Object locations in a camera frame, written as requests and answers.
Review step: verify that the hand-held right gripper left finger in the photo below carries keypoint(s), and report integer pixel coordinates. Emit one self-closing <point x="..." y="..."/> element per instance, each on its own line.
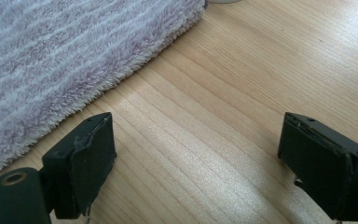
<point x="84" y="161"/>

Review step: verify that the purple striped fluffy towel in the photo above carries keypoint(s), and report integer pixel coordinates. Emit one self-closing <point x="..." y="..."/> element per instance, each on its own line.
<point x="59" y="56"/>

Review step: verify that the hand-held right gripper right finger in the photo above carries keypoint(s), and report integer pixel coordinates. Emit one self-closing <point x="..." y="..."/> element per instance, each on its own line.
<point x="326" y="168"/>

